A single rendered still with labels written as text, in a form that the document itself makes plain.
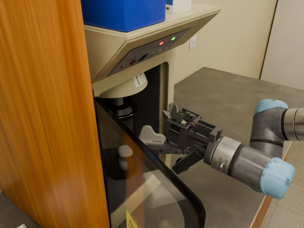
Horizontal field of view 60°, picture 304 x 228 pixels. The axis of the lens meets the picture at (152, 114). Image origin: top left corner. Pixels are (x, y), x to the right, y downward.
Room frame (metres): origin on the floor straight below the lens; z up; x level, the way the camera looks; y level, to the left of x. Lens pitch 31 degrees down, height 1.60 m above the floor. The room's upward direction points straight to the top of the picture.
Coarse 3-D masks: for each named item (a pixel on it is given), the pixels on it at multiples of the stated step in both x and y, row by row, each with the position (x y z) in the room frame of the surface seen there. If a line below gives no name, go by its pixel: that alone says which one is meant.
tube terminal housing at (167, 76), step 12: (156, 60) 0.62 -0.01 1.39; (168, 60) 0.66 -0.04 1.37; (120, 72) 0.52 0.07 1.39; (132, 72) 0.55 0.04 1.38; (168, 72) 0.67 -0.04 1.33; (96, 84) 0.46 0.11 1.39; (108, 84) 0.49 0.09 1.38; (168, 84) 0.67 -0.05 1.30; (168, 96) 0.67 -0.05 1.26; (168, 108) 0.67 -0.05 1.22; (168, 156) 0.68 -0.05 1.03
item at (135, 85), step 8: (128, 80) 0.58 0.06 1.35; (136, 80) 0.59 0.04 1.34; (144, 80) 0.62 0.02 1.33; (112, 88) 0.56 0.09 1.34; (120, 88) 0.56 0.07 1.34; (128, 88) 0.57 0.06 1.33; (136, 88) 0.58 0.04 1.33; (104, 96) 0.55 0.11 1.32; (112, 96) 0.55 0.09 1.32; (120, 96) 0.56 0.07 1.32
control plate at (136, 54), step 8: (184, 32) 0.55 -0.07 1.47; (160, 40) 0.48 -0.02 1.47; (168, 40) 0.52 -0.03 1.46; (176, 40) 0.57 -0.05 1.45; (136, 48) 0.42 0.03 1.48; (144, 48) 0.45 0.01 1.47; (152, 48) 0.49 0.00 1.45; (160, 48) 0.53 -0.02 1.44; (168, 48) 0.59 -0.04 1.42; (128, 56) 0.43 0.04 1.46; (136, 56) 0.46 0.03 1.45; (152, 56) 0.55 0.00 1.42; (120, 64) 0.43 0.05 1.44; (128, 64) 0.47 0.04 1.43; (112, 72) 0.44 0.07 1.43
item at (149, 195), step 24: (96, 96) 0.42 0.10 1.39; (96, 120) 0.41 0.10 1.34; (120, 144) 0.32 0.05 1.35; (120, 168) 0.33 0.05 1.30; (144, 168) 0.26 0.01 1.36; (120, 192) 0.34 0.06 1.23; (144, 192) 0.26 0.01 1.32; (168, 192) 0.21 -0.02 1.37; (120, 216) 0.35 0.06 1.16; (144, 216) 0.26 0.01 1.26; (168, 216) 0.21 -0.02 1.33; (192, 216) 0.18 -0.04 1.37
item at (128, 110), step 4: (108, 100) 0.65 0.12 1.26; (112, 100) 0.65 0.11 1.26; (116, 100) 0.62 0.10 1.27; (120, 100) 0.63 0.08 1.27; (124, 100) 0.65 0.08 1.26; (128, 100) 0.65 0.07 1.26; (108, 104) 0.63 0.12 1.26; (112, 104) 0.63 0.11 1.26; (116, 104) 0.62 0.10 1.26; (120, 104) 0.63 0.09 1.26; (124, 104) 0.63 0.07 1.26; (128, 104) 0.63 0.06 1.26; (132, 104) 0.64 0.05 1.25; (112, 108) 0.61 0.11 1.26; (116, 108) 0.61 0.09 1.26; (120, 108) 0.61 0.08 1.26; (124, 108) 0.61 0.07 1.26; (128, 108) 0.62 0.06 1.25; (132, 108) 0.62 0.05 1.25; (116, 112) 0.60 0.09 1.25; (120, 112) 0.60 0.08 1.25; (124, 112) 0.60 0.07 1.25; (128, 112) 0.61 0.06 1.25
